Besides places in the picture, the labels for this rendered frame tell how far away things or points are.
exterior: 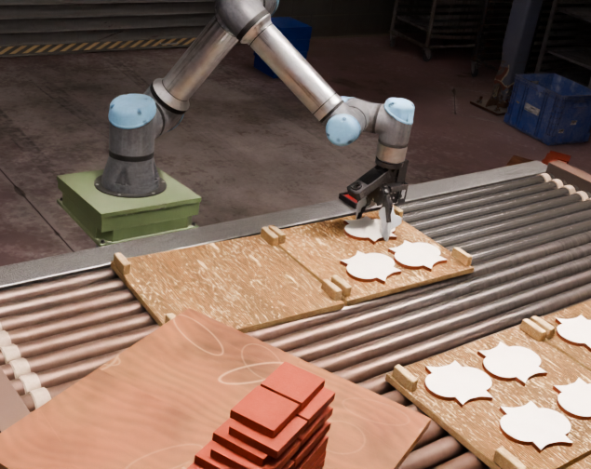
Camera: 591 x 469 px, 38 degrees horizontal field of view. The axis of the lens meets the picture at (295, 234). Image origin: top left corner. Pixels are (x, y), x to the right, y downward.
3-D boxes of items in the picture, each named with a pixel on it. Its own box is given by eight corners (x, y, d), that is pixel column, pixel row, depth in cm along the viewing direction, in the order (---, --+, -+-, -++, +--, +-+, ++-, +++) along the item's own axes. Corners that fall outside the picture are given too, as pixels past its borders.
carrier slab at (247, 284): (110, 266, 193) (110, 261, 193) (262, 238, 215) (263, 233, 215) (178, 350, 168) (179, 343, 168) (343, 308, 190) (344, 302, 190)
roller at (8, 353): (-16, 367, 163) (-17, 345, 161) (591, 207, 275) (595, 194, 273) (-7, 381, 160) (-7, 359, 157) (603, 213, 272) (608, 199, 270)
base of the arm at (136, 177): (91, 179, 226) (91, 143, 222) (141, 171, 235) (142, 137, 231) (118, 198, 216) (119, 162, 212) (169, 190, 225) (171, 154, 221)
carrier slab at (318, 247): (262, 237, 216) (263, 232, 215) (384, 213, 239) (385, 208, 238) (346, 306, 191) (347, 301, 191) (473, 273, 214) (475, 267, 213)
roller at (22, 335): (-24, 353, 166) (-25, 332, 164) (578, 200, 279) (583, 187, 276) (-16, 366, 163) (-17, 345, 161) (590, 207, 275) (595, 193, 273)
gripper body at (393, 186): (405, 205, 221) (414, 162, 216) (380, 209, 216) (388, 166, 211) (386, 193, 226) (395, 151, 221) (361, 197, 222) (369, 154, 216)
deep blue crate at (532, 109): (501, 121, 634) (513, 74, 617) (540, 118, 653) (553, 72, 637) (548, 146, 596) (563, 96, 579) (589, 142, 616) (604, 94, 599)
